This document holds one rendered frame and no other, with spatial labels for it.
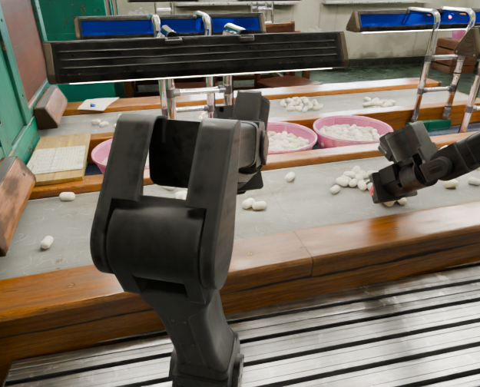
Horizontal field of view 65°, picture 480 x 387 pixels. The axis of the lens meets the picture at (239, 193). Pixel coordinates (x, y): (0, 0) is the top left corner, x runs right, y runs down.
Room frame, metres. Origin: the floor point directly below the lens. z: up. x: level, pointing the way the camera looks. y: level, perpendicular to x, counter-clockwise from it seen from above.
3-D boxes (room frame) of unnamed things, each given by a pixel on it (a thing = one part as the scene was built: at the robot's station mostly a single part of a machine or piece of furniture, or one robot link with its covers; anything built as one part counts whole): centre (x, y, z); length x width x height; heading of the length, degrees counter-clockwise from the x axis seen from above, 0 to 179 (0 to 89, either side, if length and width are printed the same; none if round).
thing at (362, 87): (1.75, -0.13, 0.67); 1.81 x 0.12 x 0.19; 106
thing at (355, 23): (1.63, -0.72, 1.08); 0.62 x 0.08 x 0.07; 106
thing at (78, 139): (1.00, 0.51, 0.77); 0.33 x 0.15 x 0.01; 16
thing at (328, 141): (1.25, -0.39, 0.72); 0.27 x 0.27 x 0.10
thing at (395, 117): (1.38, -0.23, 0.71); 1.81 x 0.05 x 0.11; 106
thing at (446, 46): (5.98, -3.24, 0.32); 0.42 x 0.42 x 0.64; 12
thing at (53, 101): (1.31, 0.66, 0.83); 0.30 x 0.06 x 0.07; 16
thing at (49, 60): (0.83, 0.07, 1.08); 0.62 x 0.08 x 0.07; 106
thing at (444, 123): (1.56, -0.74, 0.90); 0.20 x 0.19 x 0.45; 106
